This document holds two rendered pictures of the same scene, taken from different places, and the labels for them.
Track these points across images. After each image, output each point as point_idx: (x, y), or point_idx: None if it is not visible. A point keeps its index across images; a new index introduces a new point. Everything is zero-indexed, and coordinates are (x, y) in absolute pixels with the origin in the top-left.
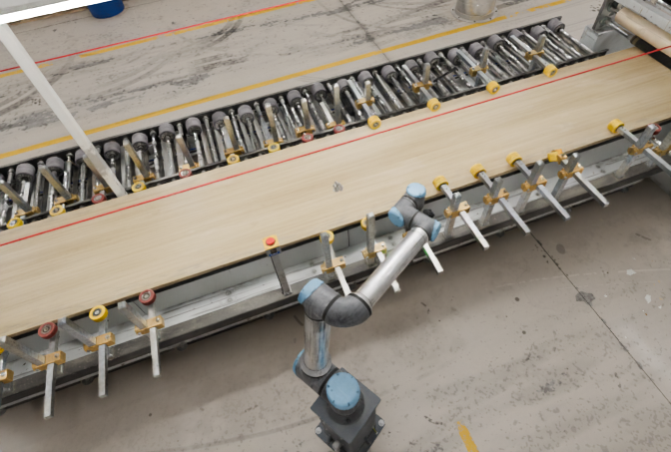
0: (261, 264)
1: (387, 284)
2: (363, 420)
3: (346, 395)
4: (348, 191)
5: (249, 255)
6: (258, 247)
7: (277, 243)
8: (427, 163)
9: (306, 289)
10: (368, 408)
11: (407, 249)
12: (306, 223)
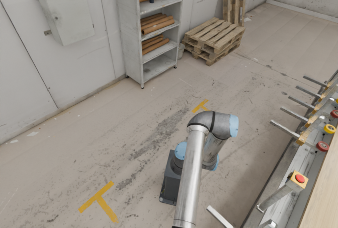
0: (296, 218)
1: (186, 151)
2: (168, 161)
3: (181, 147)
4: None
5: (308, 203)
6: (311, 215)
7: (293, 179)
8: None
9: (235, 116)
10: (168, 167)
11: (185, 190)
12: None
